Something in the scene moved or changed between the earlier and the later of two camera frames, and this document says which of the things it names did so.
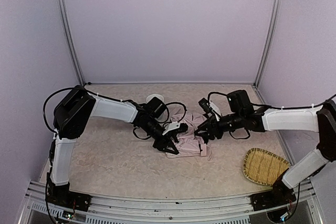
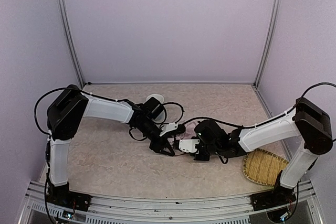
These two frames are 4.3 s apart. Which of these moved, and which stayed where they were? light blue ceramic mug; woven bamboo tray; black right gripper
Moved: black right gripper
Stayed: woven bamboo tray; light blue ceramic mug
